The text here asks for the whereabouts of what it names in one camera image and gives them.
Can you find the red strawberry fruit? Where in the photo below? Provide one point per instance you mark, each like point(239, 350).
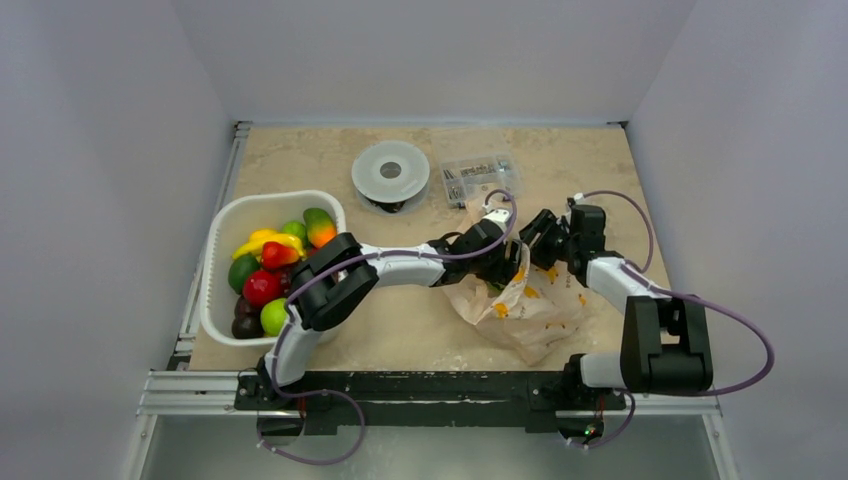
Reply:
point(262, 287)

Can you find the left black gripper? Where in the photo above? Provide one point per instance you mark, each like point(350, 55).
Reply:
point(503, 272)

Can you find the orange printed plastic bag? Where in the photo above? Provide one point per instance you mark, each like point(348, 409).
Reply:
point(533, 312)

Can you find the red orange fake fruit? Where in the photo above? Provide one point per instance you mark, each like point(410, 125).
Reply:
point(275, 255)

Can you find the yellow banana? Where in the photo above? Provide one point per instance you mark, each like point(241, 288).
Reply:
point(255, 246)

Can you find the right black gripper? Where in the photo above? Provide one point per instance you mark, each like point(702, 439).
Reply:
point(547, 240)

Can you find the white plastic basket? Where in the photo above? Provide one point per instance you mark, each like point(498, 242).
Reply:
point(229, 230)

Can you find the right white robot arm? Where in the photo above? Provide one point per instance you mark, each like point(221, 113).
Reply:
point(664, 348)

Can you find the small green lime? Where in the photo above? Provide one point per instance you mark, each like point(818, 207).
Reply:
point(297, 229)

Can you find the green orange mango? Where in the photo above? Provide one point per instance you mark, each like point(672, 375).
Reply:
point(320, 226)

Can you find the clear screw organizer box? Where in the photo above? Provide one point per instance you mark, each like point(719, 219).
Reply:
point(473, 162)

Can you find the dark brown plum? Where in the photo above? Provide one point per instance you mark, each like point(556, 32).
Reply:
point(246, 323)

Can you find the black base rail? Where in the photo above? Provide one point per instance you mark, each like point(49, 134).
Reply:
point(535, 401)

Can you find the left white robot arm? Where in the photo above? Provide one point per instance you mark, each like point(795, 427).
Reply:
point(328, 288)

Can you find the large green apple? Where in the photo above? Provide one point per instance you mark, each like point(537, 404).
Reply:
point(273, 317)

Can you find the grey filament spool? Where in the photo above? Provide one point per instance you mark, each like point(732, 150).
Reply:
point(391, 177)

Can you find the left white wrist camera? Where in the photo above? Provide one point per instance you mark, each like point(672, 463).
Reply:
point(498, 215)

